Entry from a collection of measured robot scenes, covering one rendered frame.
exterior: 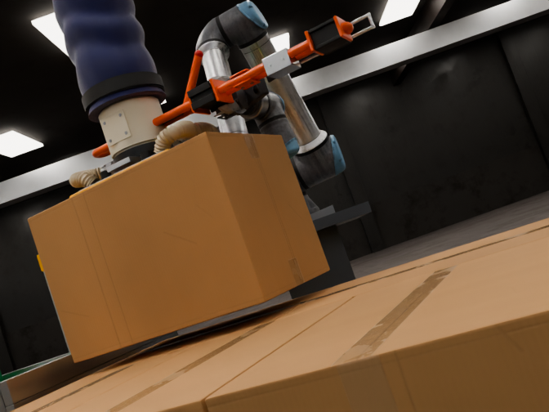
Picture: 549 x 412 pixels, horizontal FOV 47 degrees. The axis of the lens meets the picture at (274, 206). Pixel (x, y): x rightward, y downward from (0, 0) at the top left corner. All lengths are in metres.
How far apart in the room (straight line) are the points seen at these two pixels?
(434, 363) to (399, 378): 0.04
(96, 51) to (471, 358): 1.34
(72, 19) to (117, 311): 0.78
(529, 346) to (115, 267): 1.15
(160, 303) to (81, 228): 0.29
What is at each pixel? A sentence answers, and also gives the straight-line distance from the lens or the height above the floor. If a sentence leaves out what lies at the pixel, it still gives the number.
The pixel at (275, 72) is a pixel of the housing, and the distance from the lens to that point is 1.54.
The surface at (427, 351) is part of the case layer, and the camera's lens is 0.65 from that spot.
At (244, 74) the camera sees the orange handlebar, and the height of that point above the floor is 1.12.
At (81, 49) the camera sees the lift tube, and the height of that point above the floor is 1.36.
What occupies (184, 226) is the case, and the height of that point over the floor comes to 0.81.
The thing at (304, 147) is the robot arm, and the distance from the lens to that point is 2.38.
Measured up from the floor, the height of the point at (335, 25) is 1.12.
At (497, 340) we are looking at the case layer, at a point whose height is 0.53.
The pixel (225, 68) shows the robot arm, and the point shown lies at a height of 1.32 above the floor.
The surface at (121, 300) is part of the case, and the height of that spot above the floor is 0.70.
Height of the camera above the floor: 0.67
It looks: 4 degrees up
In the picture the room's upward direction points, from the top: 20 degrees counter-clockwise
